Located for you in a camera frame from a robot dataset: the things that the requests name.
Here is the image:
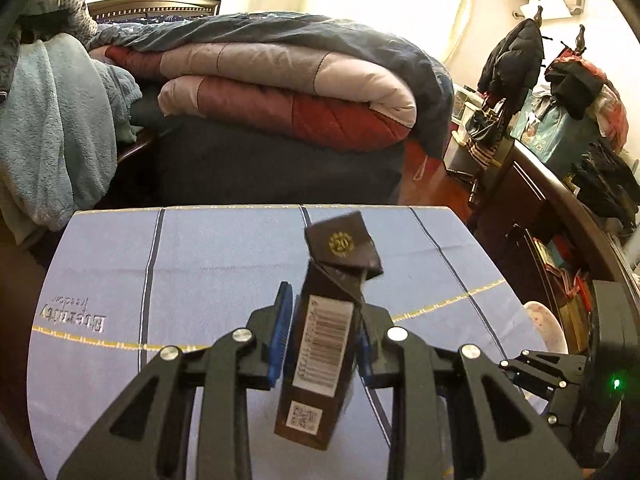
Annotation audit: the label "striped handbag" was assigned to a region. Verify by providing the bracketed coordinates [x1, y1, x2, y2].
[462, 105, 516, 166]

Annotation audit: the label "pink and red quilt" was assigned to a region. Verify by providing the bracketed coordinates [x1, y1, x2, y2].
[102, 41, 418, 151]

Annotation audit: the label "dark wooden headboard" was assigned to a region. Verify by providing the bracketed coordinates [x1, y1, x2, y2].
[86, 0, 222, 23]

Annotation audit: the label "red plastic bag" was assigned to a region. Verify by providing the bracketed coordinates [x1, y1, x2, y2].
[592, 57, 629, 151]

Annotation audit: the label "black hanging garment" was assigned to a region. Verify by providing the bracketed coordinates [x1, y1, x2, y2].
[544, 62, 608, 121]

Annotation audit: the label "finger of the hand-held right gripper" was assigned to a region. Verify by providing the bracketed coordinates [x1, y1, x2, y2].
[499, 349, 588, 428]

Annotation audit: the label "light blue towel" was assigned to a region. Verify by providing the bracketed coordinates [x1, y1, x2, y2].
[0, 35, 143, 246]

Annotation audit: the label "dark brown cigarette box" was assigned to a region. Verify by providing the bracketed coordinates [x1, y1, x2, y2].
[274, 211, 385, 452]

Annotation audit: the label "blue striped tablecloth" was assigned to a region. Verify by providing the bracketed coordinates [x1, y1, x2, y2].
[27, 204, 548, 480]

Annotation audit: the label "dark wooden dresser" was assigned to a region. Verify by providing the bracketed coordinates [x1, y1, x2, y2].
[467, 135, 640, 356]

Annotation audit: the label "red and yellow folders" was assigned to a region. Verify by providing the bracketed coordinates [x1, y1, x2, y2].
[532, 237, 595, 353]

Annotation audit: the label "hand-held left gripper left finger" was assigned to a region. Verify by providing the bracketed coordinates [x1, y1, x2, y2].
[56, 281, 296, 480]

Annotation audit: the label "white lidded container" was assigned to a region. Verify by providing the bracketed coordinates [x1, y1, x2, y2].
[452, 87, 485, 136]

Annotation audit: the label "dark blue blanket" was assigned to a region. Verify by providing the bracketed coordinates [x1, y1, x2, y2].
[87, 12, 456, 161]

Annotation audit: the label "white air conditioner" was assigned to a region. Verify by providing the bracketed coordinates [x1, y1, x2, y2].
[520, 0, 587, 21]

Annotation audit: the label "black hanging jacket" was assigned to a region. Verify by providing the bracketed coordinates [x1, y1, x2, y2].
[477, 20, 545, 111]

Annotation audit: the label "bed with dark sheet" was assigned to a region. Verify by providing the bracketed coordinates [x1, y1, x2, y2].
[117, 120, 418, 211]

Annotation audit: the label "white and pink bin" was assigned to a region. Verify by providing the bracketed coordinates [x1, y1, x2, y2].
[524, 301, 568, 356]

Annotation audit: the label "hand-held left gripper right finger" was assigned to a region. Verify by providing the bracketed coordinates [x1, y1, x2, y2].
[356, 305, 586, 480]

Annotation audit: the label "grey fleece garment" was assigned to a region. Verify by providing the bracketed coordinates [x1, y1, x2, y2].
[0, 0, 98, 91]

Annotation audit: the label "clear storage box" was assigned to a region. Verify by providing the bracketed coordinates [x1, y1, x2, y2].
[442, 132, 481, 177]

